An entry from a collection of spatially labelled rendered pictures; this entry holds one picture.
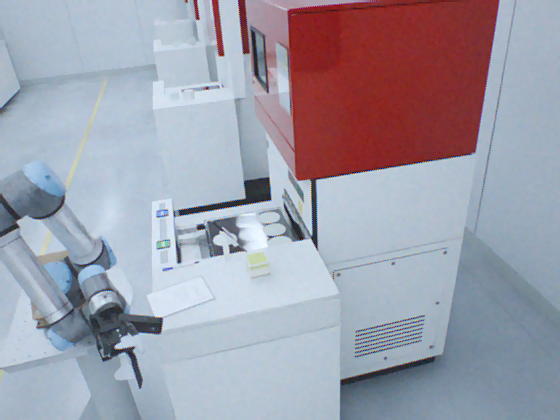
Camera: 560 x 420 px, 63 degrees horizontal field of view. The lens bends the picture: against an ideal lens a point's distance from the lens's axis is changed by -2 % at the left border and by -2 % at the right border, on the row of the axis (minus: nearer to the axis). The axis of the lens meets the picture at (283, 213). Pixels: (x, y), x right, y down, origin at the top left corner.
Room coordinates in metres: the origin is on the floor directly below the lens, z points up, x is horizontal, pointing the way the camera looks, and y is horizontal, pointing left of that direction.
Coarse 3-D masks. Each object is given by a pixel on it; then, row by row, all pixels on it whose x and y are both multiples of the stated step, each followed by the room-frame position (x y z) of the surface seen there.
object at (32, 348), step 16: (112, 272) 1.58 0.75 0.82; (128, 288) 1.46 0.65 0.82; (16, 320) 1.31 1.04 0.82; (32, 320) 1.31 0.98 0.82; (16, 336) 1.23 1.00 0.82; (32, 336) 1.22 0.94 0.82; (16, 352) 1.15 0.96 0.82; (32, 352) 1.14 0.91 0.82; (48, 352) 1.14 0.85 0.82; (64, 352) 1.14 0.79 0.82; (80, 352) 1.15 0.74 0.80; (0, 368) 1.08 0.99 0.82; (16, 368) 1.10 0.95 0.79
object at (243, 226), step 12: (240, 216) 1.84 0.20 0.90; (252, 216) 1.83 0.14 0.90; (216, 228) 1.75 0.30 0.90; (228, 228) 1.74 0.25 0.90; (240, 228) 1.74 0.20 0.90; (252, 228) 1.73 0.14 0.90; (288, 228) 1.71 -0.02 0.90; (240, 240) 1.64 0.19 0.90; (252, 240) 1.63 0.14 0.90; (264, 240) 1.63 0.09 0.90; (216, 252) 1.56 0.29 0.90
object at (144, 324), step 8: (120, 320) 0.87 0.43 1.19; (128, 320) 0.87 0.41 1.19; (136, 320) 0.88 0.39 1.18; (144, 320) 0.88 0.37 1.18; (152, 320) 0.89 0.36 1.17; (160, 320) 0.89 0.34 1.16; (136, 328) 0.88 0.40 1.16; (144, 328) 0.88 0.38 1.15; (152, 328) 0.88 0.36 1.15; (160, 328) 0.88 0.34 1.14
